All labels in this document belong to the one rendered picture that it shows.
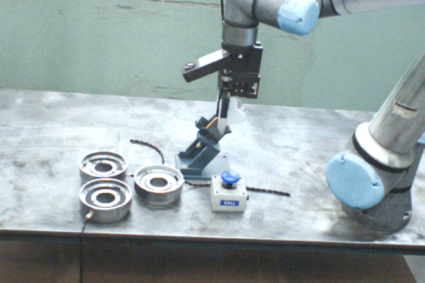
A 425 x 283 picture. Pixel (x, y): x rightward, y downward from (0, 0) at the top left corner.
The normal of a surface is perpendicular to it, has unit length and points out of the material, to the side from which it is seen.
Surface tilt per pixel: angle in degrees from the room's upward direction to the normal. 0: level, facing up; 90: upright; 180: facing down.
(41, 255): 0
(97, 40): 90
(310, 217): 0
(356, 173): 97
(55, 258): 0
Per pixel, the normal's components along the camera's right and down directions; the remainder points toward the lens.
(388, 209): 0.06, 0.20
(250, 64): 0.09, 0.49
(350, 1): -0.53, 0.62
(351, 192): -0.67, 0.40
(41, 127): 0.11, -0.87
